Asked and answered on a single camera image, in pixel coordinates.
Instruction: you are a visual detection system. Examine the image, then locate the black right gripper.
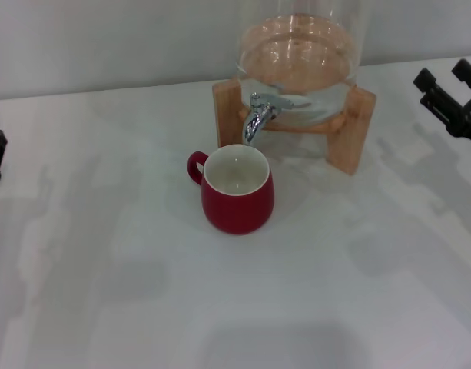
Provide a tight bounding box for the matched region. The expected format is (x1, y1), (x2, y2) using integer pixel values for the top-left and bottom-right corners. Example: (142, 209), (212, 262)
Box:
(413, 58), (471, 149)

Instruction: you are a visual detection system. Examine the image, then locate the red ceramic cup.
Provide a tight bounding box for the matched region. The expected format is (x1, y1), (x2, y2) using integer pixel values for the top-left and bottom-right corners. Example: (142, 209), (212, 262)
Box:
(187, 144), (276, 235)

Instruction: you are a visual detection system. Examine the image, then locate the chrome faucet tap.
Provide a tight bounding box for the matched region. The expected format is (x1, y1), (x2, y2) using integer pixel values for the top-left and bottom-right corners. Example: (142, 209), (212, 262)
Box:
(241, 91), (294, 148)

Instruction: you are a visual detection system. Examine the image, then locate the glass water dispenser jar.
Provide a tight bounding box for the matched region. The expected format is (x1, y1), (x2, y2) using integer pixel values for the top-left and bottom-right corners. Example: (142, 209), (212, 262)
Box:
(234, 0), (362, 126)

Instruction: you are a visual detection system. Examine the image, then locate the wooden dispenser stand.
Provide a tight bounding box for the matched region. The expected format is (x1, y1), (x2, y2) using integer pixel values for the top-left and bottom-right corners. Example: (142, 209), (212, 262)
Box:
(211, 78), (376, 177)

